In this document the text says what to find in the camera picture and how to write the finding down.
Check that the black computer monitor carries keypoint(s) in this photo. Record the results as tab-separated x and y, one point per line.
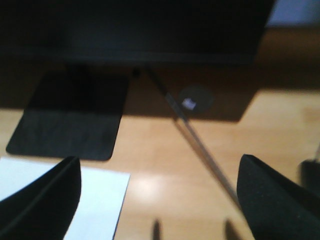
77	112

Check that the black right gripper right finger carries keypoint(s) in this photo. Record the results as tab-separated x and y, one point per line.
275	207

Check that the white paper sheet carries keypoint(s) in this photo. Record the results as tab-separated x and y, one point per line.
101	200

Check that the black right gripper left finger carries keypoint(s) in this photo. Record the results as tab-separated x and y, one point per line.
45	208

